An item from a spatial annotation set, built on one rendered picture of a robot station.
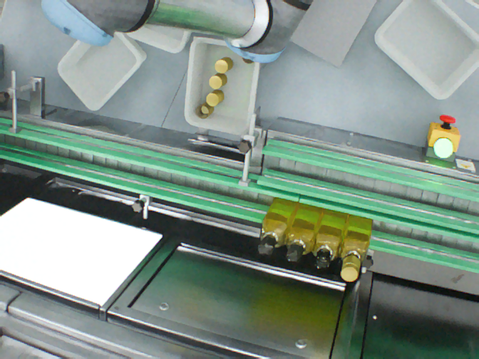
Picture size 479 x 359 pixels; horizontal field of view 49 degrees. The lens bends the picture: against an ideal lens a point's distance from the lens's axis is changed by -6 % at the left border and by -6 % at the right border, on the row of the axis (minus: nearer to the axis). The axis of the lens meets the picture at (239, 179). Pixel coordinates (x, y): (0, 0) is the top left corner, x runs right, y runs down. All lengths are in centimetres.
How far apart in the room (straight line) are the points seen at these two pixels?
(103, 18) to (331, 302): 77
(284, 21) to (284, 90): 38
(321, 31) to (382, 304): 64
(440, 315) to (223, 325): 53
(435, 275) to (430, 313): 12
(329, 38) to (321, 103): 21
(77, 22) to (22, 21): 95
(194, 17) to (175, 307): 57
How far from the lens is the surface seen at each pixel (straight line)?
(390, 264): 139
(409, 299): 136
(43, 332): 110
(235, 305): 115
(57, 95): 167
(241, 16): 97
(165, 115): 151
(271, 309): 116
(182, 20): 88
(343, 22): 124
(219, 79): 136
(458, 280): 142
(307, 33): 125
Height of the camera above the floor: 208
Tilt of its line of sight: 63 degrees down
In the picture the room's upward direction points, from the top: 143 degrees counter-clockwise
